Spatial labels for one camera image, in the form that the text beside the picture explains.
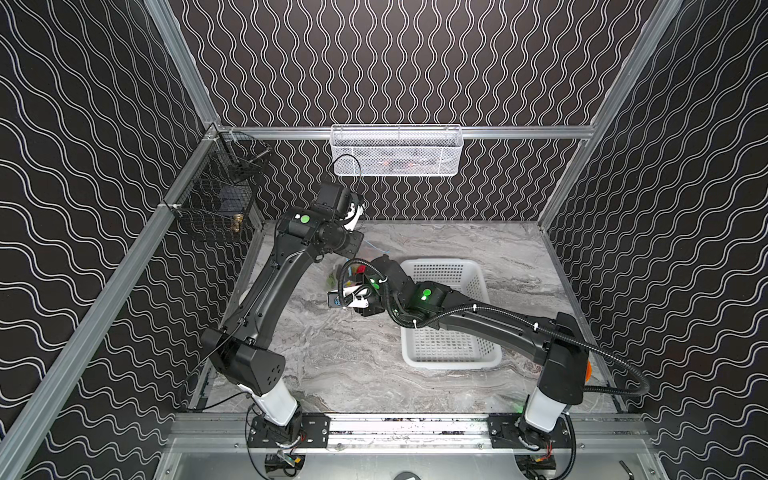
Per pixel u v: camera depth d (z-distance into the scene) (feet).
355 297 2.01
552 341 1.44
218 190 3.06
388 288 1.80
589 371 2.19
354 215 2.02
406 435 2.45
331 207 1.83
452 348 2.88
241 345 1.37
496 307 1.64
